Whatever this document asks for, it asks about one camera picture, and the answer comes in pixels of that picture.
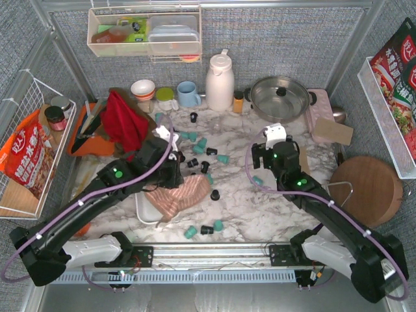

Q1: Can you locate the brown cardboard square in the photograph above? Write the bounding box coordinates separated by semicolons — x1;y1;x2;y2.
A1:
299;147;311;175

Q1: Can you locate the striped pink knit cloth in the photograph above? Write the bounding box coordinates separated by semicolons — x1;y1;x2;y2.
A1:
145;175;211;223

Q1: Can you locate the white rectangular storage basket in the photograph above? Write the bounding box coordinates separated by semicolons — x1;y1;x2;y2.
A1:
135;192;163;225

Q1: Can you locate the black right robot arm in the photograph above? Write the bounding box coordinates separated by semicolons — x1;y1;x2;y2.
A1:
246;140;410;303

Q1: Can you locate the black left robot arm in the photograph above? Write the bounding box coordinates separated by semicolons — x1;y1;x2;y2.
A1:
9;137;183;287

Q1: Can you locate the black coffee capsule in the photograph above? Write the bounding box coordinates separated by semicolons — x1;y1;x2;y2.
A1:
187;158;199;168
178;151;186;163
200;226;214;235
206;148;218;155
201;161;210;174
210;189;220;201
190;112;198;123

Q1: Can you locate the red cloth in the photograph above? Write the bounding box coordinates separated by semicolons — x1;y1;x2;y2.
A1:
97;87;156;157

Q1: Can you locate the brown cardboard on tray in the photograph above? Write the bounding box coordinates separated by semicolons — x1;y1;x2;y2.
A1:
313;117;354;146

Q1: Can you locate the orange tray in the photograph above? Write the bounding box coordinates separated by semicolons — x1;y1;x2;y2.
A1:
66;102;116;157

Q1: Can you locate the green lid glass jar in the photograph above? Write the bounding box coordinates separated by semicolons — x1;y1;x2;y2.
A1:
155;87;179;111

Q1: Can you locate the steel pot with lid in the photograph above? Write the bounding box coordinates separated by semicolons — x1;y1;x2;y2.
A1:
244;76;317;124

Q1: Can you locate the pink egg tray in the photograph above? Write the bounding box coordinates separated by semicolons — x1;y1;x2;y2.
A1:
305;88;335;144

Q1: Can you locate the white bowl with stripes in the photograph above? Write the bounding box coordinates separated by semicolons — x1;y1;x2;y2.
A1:
130;79;155;100

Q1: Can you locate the light blue mug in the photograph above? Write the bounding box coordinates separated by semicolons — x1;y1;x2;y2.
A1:
177;81;202;108

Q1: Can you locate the orange spice bottle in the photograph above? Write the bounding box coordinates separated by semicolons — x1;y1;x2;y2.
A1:
233;90;244;114

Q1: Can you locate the clear plastic cup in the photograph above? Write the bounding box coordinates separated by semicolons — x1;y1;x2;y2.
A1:
213;117;225;131

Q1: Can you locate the round wooden board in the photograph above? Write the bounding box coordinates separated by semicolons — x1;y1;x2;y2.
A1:
328;156;403;228

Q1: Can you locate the white thermos jug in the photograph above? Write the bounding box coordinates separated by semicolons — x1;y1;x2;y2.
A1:
205;49;235;112

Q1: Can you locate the silver lid jar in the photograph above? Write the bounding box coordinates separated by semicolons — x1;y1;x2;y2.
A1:
51;96;72;114

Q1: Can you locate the red lid jar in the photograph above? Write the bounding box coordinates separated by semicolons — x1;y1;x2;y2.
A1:
44;106;67;131

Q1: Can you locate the orange ball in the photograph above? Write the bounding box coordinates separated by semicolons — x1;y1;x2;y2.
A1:
75;223;91;237

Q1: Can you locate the white wall-mounted basket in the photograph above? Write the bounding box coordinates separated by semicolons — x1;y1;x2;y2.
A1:
87;5;202;62

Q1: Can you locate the white right wall basket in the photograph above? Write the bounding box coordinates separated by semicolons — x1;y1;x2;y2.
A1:
357;57;415;180

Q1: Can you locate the white wire side basket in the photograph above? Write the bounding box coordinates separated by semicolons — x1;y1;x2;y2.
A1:
1;70;77;220

